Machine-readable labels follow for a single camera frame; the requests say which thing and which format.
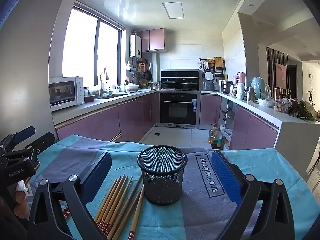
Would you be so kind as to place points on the yellow oil bottle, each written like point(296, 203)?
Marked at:
point(213, 133)

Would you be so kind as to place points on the white water heater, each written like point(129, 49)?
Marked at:
point(135, 45)

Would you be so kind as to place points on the black built-in oven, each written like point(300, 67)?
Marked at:
point(177, 110)

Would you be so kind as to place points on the steel sink faucet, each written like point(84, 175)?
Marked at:
point(102, 82)

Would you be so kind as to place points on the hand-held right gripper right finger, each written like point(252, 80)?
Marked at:
point(225, 177)

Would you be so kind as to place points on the wall clock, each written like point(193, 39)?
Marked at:
point(309, 75)

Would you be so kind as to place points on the clear plastic container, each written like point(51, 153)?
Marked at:
point(282, 106)

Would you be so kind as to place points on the white kitchen countertop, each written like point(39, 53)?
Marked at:
point(272, 112)

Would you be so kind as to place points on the blue grey printed tablecloth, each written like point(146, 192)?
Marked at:
point(200, 205)

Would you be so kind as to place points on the small steel kettle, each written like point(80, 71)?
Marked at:
point(156, 86)

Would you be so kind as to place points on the pink base cabinets with sink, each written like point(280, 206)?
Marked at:
point(105, 122)

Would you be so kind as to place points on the wooden cutting board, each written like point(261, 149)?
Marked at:
point(218, 62)

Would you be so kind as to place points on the steel stock pot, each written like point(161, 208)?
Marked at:
point(226, 86)

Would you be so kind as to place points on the black range hood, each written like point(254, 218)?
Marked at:
point(180, 74)

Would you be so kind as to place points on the black mesh holder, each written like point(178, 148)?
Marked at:
point(162, 180)

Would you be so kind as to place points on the white jar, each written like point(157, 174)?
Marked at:
point(241, 91)

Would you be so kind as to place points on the hanging frying pan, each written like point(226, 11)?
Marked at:
point(148, 75)

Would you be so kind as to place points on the steel thermos bottle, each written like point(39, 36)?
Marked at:
point(251, 95)

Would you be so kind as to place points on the silver rice cooker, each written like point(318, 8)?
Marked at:
point(208, 80)

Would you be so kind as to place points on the pink base cabinets with shelf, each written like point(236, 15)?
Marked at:
point(250, 130)

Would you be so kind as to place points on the bundle of wooden chopsticks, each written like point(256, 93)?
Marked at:
point(117, 200)

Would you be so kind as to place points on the white casserole pot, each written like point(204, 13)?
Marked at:
point(131, 87)

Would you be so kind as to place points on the white microwave oven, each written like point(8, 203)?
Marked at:
point(65, 92)

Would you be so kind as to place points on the teal kitchen appliance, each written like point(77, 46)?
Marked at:
point(258, 87)

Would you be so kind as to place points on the pink framed picture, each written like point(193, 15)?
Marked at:
point(281, 72)

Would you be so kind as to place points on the ceiling light panel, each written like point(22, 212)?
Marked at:
point(173, 10)

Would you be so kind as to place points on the green leafy vegetables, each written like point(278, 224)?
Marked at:
point(301, 110)

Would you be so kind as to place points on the white bowl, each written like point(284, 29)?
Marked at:
point(266, 103)

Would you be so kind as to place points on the black wall rack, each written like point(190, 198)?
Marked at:
point(220, 71)

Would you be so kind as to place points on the pink wall cabinet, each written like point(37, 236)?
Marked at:
point(152, 40)

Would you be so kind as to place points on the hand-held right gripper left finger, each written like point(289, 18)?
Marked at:
point(98, 172)

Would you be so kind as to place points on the dark bowl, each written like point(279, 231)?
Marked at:
point(89, 98)

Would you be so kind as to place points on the person's left hand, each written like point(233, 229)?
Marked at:
point(21, 202)

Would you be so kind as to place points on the pink kettle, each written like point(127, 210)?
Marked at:
point(241, 78)

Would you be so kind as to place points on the kitchen window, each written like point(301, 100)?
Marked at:
point(80, 42)

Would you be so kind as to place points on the grey refrigerator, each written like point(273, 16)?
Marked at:
point(25, 67)

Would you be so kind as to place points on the black lidded wok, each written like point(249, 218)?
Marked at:
point(170, 83)
point(189, 84)

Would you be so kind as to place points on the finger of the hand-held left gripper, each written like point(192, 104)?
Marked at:
point(42, 140)
point(23, 132)

